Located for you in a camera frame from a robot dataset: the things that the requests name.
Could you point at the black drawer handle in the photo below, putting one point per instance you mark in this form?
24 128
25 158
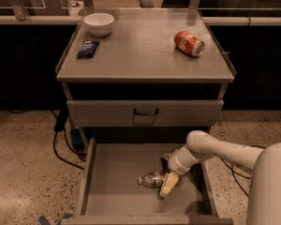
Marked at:
154 113

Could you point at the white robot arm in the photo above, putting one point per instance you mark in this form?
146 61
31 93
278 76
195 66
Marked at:
264 165

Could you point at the clear plastic water bottle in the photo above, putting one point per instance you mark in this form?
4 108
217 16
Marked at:
152 179

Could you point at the blue tape on floor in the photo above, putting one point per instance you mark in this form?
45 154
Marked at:
43 220

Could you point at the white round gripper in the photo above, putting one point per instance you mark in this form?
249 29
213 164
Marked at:
176 165

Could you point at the blue power adapter box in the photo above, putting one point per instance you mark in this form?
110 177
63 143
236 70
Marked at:
76 138

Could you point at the orange soda can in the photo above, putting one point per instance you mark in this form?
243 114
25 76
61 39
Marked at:
189 44

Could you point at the grey metal drawer cabinet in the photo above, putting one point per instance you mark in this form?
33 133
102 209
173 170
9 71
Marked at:
140 61

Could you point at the black power strip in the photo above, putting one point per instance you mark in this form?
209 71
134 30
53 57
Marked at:
61 119

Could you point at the white ceramic bowl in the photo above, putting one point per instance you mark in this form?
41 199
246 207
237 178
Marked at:
99 24

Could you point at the open grey middle drawer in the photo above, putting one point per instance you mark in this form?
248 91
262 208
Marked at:
110 193

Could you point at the closed upper grey drawer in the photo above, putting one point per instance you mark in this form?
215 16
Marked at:
119 113

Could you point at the dark blue snack packet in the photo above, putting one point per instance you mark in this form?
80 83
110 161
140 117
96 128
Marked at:
88 49

